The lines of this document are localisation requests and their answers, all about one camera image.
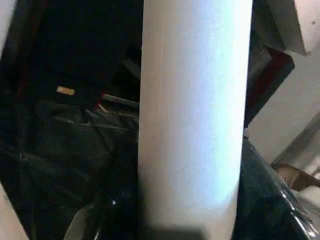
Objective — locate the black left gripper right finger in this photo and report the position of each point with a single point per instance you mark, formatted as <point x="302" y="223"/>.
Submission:
<point x="270" y="200"/>

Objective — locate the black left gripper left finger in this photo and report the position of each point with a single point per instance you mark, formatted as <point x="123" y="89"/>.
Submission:
<point x="100" y="222"/>

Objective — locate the white plastic table leg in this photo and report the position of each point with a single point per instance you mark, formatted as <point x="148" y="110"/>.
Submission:
<point x="195" y="110"/>

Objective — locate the small yellow label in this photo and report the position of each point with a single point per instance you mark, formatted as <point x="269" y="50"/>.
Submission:
<point x="65" y="91"/>

